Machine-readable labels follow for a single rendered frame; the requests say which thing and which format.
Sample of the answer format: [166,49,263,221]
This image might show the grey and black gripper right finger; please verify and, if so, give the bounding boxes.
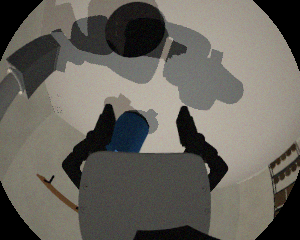
[176,106,228,191]

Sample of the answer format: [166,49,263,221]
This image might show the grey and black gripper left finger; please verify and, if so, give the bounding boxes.
[62,104,116,189]

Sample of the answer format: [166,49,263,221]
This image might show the black round disk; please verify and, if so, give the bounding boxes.
[105,2,165,58]

